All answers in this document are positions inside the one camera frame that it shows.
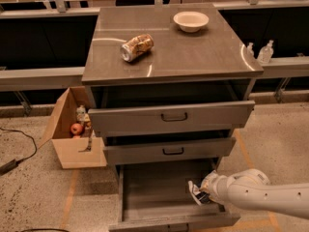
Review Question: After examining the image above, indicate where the grey metal rail bench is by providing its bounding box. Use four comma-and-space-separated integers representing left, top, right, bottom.
0, 67, 84, 91

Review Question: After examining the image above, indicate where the crushed soda can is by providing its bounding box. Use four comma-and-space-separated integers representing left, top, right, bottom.
121, 34, 155, 62

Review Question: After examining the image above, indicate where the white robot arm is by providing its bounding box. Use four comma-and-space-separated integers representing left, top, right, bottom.
201, 169, 309, 219

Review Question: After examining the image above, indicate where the cardboard box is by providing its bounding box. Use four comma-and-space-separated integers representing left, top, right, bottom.
39, 86, 107, 168

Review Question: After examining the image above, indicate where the white bowl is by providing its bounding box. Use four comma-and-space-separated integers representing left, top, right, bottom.
173, 12, 210, 33

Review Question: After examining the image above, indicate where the grey drawer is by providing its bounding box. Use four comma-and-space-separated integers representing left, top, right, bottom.
109, 159, 239, 232
89, 101, 255, 137
103, 137, 236, 165

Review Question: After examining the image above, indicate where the red apple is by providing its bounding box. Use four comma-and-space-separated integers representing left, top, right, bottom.
70, 123, 83, 135

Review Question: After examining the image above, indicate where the grey drawer cabinet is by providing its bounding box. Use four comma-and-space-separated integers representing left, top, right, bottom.
81, 2, 265, 166

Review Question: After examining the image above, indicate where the bottom grey drawer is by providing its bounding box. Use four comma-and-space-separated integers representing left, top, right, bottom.
109, 159, 239, 232

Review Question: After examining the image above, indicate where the top grey drawer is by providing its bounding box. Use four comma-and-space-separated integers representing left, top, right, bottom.
89, 101, 255, 137

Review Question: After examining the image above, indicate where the middle grey drawer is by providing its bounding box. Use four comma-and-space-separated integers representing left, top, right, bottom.
103, 137, 236, 165

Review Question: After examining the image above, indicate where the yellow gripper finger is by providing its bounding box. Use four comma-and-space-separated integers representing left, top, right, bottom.
200, 170, 218, 192

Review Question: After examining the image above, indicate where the black power cable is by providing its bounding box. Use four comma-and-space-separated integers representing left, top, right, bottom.
0, 126, 39, 175

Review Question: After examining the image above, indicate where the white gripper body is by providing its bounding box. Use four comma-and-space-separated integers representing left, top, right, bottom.
209, 174, 228, 205

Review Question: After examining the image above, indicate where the blue chip bag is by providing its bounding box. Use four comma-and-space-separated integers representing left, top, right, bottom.
188, 181, 211, 206

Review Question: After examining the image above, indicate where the small clear bottle in box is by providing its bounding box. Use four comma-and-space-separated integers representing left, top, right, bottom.
76, 105, 86, 122

